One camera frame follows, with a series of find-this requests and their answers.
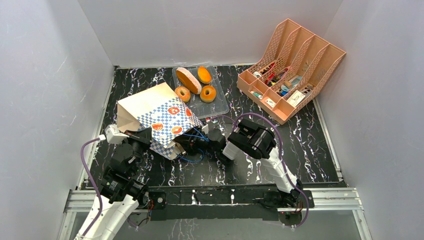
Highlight pink file organizer rack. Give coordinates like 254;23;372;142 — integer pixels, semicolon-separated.
237;18;346;124

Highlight round orange fake bun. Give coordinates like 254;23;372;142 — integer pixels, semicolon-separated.
197;66;212;85

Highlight clear plastic tray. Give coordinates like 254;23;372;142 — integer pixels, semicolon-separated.
172;65;229;119

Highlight sugared orange fake donut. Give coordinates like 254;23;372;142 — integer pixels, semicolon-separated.
174;86;191;103

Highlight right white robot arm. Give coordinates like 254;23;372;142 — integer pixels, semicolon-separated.
174;119;303;207

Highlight pink sugared bread slice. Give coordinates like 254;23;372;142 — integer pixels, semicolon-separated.
176;67;202;95

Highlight brown checkered paper bag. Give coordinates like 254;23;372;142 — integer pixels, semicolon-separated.
116;82;203;160

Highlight stationery items in rack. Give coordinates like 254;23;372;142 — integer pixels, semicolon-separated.
253;61;315;104

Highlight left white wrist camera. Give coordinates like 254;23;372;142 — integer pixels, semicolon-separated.
98;124;129;145

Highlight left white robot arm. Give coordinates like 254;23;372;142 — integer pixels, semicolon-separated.
75;124;152;240

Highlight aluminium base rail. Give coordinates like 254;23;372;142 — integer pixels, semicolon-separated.
58;187;373;240

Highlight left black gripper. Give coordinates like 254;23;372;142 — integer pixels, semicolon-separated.
120;127;153;176

